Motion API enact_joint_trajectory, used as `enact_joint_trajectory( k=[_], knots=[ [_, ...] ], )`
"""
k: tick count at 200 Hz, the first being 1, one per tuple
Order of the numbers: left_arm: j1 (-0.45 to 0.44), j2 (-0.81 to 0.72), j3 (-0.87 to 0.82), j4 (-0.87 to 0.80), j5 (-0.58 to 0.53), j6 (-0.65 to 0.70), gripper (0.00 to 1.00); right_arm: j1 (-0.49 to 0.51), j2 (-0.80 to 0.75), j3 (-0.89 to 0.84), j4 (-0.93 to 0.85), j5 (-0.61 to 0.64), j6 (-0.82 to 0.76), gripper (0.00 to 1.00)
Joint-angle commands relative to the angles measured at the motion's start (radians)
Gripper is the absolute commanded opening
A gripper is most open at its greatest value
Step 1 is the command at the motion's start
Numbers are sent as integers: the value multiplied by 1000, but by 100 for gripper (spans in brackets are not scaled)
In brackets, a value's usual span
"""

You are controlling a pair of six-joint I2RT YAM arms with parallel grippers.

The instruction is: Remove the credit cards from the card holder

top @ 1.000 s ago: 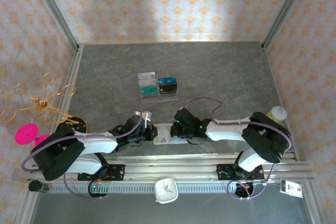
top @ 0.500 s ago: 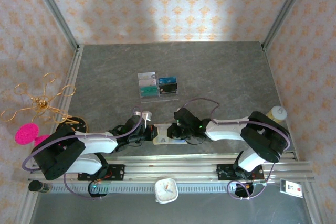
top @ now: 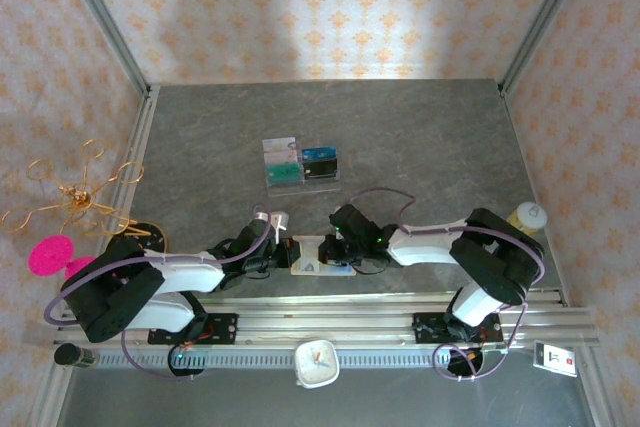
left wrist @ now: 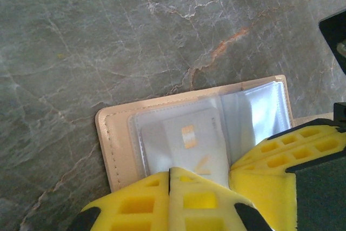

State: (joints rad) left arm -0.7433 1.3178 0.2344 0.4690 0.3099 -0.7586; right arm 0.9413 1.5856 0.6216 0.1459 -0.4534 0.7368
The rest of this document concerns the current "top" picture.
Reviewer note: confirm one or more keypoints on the beige leather card holder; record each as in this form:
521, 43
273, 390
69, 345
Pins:
310, 247

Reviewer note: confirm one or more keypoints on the light blue plastic card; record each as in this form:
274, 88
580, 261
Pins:
340, 271

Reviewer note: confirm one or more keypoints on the clear acrylic card stand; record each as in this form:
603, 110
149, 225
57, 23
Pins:
300, 191

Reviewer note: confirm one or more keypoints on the black card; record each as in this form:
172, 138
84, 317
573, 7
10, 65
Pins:
321, 169

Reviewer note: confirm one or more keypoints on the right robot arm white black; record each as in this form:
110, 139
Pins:
425, 247

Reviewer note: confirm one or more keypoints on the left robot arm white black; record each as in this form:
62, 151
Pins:
190, 272

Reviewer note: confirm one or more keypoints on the teal VIP card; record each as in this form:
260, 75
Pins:
284, 174

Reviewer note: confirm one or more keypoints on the blue VIP card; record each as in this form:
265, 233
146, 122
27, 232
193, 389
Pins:
319, 153

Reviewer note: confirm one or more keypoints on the white VIP card red print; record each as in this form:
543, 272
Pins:
280, 158

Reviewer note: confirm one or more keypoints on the silver VIP card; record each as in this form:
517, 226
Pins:
279, 144

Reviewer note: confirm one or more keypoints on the white square alarm clock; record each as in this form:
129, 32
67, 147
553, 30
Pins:
316, 364

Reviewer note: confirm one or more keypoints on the black round table grommet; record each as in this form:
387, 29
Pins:
180, 369
460, 364

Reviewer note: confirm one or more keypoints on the yellow white round jar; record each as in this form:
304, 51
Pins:
527, 214

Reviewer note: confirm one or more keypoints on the pink round fuzzy pad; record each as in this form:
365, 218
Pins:
77, 267
50, 254

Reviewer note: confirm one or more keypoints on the black cylinder bottle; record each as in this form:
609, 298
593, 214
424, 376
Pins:
72, 356

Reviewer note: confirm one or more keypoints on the white tag with red mark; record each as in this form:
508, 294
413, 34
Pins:
555, 358

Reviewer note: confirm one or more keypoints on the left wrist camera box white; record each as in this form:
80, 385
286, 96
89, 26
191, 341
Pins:
275, 221

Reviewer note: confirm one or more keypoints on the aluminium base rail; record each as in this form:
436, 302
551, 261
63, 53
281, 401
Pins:
325, 322

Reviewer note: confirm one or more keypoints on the aluminium frame side rail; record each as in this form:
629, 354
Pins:
142, 137
597, 397

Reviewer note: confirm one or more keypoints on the aluminium frame post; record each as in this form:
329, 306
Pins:
547, 12
101, 12

